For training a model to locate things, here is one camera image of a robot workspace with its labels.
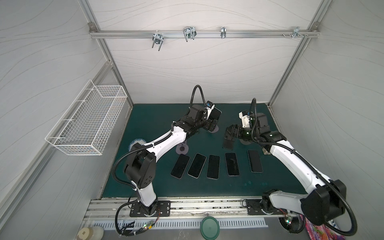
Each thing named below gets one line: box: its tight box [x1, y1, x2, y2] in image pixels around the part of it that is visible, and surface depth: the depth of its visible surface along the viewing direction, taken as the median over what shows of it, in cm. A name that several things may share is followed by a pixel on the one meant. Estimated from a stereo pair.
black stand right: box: [222, 138, 235, 151], surface depth 100 cm
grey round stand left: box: [175, 141, 189, 155], surface depth 97 cm
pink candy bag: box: [299, 214, 346, 240], surface depth 67 cm
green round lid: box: [200, 216, 220, 240], surface depth 61 cm
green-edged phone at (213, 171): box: [206, 154, 221, 180], surface depth 88 cm
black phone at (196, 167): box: [187, 153, 207, 179], surface depth 88 cm
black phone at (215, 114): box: [208, 107, 222, 121], surface depth 96 cm
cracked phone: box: [224, 152, 240, 177], surface depth 90 cm
